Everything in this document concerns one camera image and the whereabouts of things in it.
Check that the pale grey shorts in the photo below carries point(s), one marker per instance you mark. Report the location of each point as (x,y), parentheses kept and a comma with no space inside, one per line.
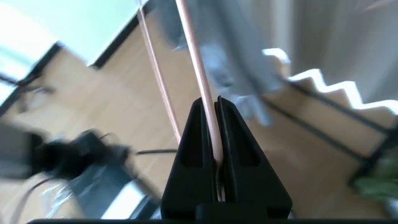
(230,46)

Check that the green garment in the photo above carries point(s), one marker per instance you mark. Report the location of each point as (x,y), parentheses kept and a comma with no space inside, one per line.
(379,183)

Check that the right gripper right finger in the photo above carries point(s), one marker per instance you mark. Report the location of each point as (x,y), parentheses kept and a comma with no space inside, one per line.
(258,189)

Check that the beige curtain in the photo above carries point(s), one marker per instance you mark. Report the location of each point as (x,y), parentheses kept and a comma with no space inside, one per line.
(342,37)

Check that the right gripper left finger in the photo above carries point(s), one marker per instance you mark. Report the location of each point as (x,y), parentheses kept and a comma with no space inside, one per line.
(186,189)

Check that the pink clothes hanger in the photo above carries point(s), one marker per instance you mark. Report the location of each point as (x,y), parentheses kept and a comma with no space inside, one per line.
(202,81)

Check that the black clothes rack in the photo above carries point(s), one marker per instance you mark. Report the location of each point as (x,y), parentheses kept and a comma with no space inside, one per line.
(326,137)

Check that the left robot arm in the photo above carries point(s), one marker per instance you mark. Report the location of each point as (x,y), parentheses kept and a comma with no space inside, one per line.
(68,158)

